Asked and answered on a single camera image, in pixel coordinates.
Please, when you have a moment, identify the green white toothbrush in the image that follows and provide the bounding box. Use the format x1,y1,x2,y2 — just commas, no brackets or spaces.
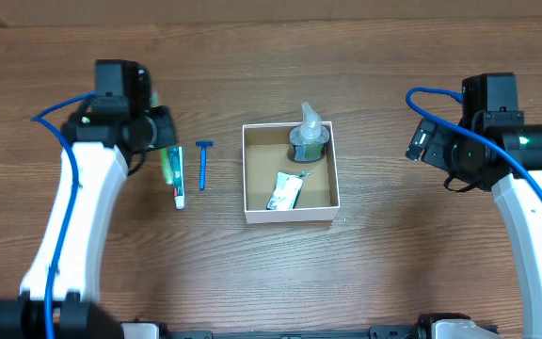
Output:
151,91,173,186

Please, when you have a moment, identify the green toothpaste tube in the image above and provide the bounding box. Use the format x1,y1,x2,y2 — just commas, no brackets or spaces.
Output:
167,147,185,210

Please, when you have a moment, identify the blue disposable razor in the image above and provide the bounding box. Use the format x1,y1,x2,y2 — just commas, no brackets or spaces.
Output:
195,140,214,191

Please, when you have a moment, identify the white cardboard box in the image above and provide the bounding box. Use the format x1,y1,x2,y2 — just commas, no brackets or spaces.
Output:
242,121,341,224

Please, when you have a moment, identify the clear soap pump bottle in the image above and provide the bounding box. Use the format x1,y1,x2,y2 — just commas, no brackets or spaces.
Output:
288,102,329,163

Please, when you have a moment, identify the green white soap packet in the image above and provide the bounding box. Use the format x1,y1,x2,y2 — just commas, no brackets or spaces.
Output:
266,171,311,211

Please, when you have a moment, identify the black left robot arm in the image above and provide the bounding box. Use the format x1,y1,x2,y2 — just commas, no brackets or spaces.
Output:
0,59,177,339

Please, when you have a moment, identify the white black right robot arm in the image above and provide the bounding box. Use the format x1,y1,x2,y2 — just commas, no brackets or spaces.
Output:
406,73,542,338

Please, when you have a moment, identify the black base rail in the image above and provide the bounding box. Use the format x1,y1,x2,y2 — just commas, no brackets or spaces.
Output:
120,323,498,339

